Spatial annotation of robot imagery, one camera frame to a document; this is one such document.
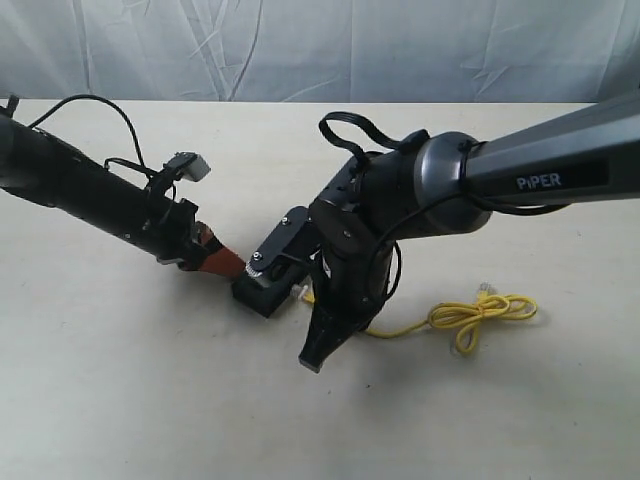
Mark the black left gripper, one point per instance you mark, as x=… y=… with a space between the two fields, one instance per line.
x=174 y=237

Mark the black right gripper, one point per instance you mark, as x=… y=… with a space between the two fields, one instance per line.
x=350 y=290

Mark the black network switch box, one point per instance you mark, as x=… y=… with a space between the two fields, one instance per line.
x=267 y=292

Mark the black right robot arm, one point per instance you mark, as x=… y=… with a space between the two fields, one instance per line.
x=448 y=184

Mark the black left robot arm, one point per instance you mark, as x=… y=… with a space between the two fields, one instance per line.
x=39 y=167

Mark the white wrinkled backdrop curtain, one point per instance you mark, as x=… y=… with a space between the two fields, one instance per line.
x=322 y=51

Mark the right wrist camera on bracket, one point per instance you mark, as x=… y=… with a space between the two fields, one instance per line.
x=272 y=260

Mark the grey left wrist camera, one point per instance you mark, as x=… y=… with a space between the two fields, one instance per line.
x=190 y=166

